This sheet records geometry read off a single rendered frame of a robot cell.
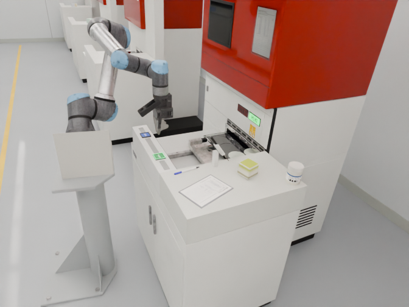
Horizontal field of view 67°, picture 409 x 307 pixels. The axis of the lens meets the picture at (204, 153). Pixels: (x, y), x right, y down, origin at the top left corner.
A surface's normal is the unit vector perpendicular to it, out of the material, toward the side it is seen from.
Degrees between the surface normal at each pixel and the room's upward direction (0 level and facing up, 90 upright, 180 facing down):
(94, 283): 0
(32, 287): 0
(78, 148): 90
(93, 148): 90
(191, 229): 90
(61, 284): 0
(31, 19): 90
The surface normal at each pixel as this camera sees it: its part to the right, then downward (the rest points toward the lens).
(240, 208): 0.43, 0.48
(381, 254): 0.06, -0.86
